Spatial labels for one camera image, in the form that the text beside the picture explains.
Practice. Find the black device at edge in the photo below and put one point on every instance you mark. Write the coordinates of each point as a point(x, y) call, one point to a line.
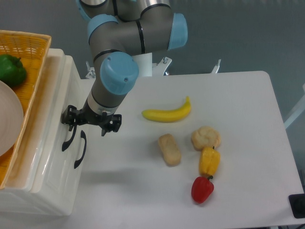
point(297, 204)

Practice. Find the red bell pepper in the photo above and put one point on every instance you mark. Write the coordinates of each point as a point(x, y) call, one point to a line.
point(202, 188)

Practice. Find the orange woven basket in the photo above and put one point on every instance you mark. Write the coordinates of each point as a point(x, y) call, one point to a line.
point(33, 49)

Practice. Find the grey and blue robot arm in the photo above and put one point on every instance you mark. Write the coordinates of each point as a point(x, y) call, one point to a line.
point(117, 31)

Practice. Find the black drawer handle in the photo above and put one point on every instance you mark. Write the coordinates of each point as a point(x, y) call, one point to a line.
point(82, 150)
point(66, 144)

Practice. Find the beige round plate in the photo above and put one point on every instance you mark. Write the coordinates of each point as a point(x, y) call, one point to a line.
point(11, 118)

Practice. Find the yellow banana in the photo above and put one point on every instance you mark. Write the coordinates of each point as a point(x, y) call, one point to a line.
point(168, 116)

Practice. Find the green bell pepper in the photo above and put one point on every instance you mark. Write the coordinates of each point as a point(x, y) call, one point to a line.
point(12, 72)

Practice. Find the oblong bread loaf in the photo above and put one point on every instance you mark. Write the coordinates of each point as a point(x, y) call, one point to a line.
point(170, 150)

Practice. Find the black lower drawer handle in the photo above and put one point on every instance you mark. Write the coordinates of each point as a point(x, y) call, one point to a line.
point(82, 150)

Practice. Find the black top drawer handle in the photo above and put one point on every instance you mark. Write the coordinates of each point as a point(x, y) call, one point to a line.
point(66, 144)

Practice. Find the yellow bell pepper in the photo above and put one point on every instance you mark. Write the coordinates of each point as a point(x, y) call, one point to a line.
point(209, 161)

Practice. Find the round bread roll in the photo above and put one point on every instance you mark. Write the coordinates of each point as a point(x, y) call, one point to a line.
point(205, 136)

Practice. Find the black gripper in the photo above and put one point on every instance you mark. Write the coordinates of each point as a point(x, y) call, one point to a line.
point(108, 123)

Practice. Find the white post at right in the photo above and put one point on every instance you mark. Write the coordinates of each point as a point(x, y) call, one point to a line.
point(295, 112)

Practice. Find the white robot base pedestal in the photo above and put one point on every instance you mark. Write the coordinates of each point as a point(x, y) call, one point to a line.
point(144, 62)

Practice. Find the white drawer cabinet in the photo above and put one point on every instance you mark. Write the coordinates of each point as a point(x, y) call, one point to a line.
point(17, 196)

